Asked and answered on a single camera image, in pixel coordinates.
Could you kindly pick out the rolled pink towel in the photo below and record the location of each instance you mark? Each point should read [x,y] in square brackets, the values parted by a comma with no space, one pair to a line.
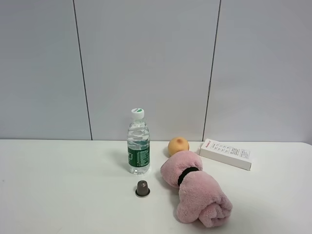
[200,196]

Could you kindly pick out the white cardboard box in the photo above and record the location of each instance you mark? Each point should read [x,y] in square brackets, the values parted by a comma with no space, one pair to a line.
[226,153]

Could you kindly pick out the orange peach fruit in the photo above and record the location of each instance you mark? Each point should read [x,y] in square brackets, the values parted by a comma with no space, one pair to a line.
[177,144]

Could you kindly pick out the grey coffee capsule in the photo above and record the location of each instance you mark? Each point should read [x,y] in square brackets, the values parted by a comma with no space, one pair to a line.
[142,189]

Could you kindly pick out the clear water bottle green label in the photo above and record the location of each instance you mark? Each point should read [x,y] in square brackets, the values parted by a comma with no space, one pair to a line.
[138,143]

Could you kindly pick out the black elastic band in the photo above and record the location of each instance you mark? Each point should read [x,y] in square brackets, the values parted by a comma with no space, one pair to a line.
[186,172]

